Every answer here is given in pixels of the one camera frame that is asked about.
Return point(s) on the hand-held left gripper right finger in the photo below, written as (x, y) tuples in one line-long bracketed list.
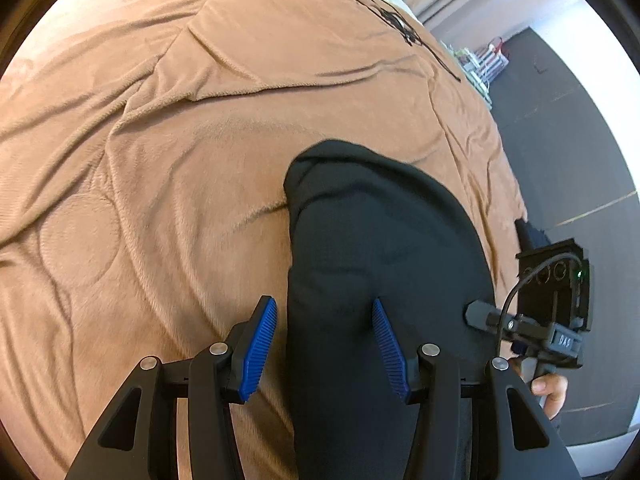
[(387, 350)]

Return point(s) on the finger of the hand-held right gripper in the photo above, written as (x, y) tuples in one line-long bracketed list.
[(482, 316)]

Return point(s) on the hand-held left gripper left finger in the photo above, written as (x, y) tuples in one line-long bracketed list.
[(257, 350)]

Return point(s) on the black pants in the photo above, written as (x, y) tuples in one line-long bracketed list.
[(375, 235)]

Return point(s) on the person's right hand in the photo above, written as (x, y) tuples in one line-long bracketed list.
[(550, 390)]

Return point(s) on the dark cloth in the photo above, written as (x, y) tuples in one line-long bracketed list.
[(532, 235)]

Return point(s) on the brown fleece blanket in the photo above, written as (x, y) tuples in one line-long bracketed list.
[(150, 160)]

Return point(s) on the stack of books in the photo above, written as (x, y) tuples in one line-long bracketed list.
[(467, 67)]

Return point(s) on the striped bag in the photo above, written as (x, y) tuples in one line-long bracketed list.
[(492, 57)]

